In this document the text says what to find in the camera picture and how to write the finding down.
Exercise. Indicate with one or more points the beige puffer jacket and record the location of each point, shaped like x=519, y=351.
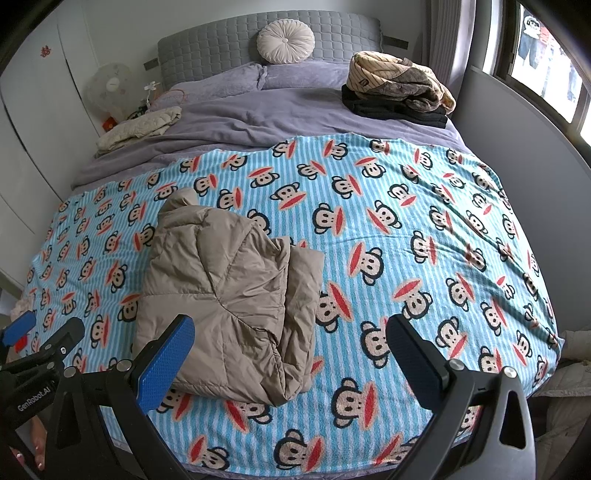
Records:
x=221, y=286

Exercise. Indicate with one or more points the window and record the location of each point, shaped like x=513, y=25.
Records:
x=545, y=60

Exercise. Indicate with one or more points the round white cushion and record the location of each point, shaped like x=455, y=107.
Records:
x=286, y=41

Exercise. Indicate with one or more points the blue monkey printed blanket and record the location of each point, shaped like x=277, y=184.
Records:
x=392, y=258

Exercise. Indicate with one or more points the person's left hand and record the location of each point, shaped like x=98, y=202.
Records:
x=39, y=443

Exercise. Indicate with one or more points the white quilted garment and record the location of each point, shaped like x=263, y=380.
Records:
x=570, y=401

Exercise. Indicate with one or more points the purple duvet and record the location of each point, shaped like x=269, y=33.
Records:
x=277, y=115

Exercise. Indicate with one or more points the small red box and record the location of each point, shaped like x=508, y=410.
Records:
x=109, y=123

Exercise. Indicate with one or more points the white electric fan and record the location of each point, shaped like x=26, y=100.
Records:
x=110, y=85

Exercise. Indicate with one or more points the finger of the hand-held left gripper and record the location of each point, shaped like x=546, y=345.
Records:
x=18, y=327
x=69, y=333

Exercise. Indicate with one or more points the white wardrobe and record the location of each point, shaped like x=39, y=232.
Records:
x=41, y=138

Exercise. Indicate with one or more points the purple pillow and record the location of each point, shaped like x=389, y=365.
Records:
x=217, y=81
x=304, y=74

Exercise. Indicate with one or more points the black folded garment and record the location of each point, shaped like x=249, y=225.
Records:
x=392, y=113

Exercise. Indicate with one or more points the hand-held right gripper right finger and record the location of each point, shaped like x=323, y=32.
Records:
x=411, y=357

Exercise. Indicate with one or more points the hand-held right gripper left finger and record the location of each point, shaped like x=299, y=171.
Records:
x=164, y=360

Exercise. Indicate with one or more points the cream quilted cloth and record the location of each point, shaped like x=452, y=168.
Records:
x=138, y=129

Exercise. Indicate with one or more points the grey quilted headboard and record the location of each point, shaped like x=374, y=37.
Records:
x=207, y=50

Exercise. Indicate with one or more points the grey curtain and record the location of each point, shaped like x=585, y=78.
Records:
x=457, y=46

